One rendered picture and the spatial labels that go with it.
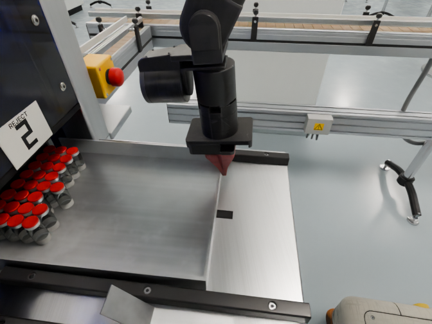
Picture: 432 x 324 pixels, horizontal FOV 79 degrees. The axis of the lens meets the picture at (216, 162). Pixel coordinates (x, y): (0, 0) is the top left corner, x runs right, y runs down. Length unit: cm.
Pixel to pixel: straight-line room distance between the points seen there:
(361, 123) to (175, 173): 116
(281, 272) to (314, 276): 104
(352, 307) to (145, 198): 85
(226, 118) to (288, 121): 107
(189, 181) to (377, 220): 142
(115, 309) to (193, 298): 9
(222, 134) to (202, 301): 22
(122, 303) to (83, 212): 20
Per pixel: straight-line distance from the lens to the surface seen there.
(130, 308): 36
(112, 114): 74
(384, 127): 158
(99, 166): 57
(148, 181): 51
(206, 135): 40
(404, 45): 136
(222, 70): 35
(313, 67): 195
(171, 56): 35
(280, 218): 46
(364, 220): 174
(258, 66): 191
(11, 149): 44
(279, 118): 141
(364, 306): 113
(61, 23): 54
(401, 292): 158
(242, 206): 46
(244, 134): 40
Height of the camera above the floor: 124
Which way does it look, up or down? 42 degrees down
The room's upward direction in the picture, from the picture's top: straight up
